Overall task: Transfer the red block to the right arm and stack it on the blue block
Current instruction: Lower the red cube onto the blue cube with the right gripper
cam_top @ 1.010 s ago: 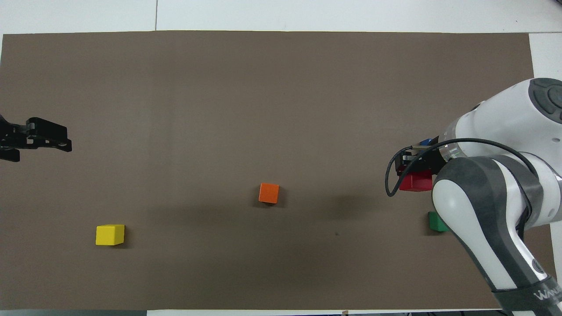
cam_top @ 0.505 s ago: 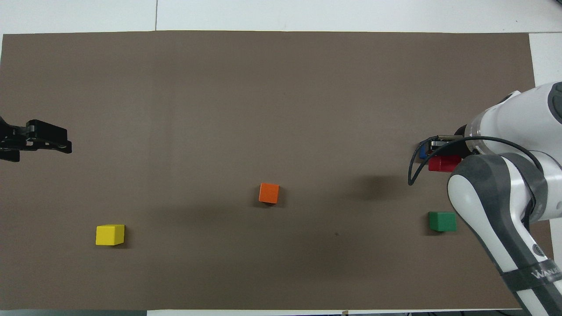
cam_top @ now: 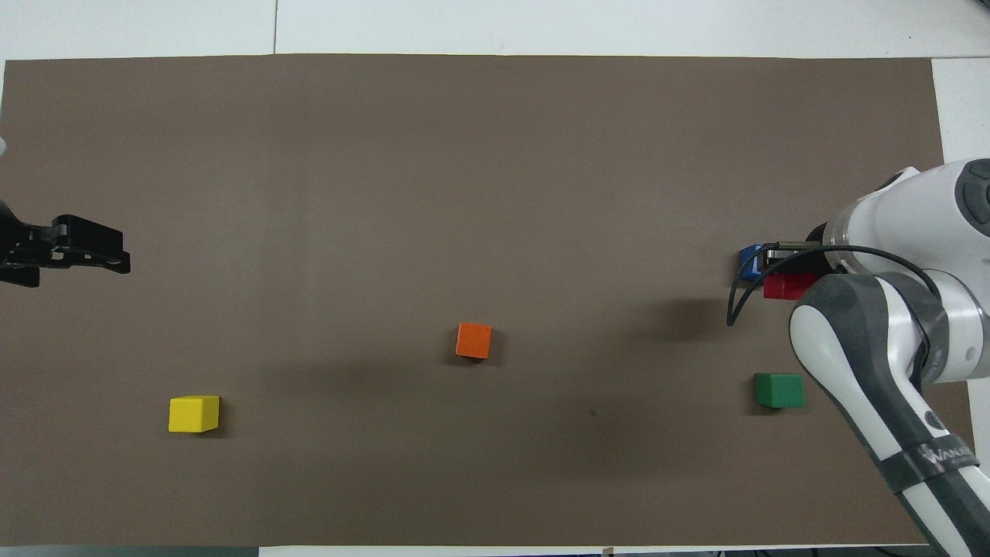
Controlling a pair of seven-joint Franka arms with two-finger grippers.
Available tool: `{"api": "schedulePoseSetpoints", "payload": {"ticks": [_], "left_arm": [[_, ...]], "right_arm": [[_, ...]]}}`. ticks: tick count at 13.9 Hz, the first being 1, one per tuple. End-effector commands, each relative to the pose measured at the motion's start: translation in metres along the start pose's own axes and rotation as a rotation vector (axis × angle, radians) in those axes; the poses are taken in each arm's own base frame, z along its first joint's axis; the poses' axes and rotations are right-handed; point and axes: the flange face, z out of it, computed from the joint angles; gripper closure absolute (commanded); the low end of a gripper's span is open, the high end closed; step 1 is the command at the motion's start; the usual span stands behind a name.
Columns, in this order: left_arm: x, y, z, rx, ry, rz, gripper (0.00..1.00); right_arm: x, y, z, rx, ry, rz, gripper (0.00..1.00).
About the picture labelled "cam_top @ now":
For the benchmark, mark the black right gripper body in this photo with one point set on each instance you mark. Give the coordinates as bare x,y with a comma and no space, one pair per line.
818,240

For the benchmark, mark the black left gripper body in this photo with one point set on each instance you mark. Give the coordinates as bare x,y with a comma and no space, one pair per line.
19,247

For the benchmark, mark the red wooden cube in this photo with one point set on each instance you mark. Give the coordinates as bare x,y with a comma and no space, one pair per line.
785,286

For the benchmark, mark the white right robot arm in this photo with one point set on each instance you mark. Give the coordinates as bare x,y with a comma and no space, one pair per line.
913,325

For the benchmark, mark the blue wooden cube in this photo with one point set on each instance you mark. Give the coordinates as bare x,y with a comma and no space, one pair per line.
750,263

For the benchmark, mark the green wooden cube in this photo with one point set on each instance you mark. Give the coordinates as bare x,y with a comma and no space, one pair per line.
779,391

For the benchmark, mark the yellow wooden cube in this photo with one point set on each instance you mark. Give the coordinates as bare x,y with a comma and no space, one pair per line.
193,414

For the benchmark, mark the brown table mat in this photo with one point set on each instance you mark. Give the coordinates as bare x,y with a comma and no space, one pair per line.
495,193

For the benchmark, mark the orange wooden cube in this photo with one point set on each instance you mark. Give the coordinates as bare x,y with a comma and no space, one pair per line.
473,340

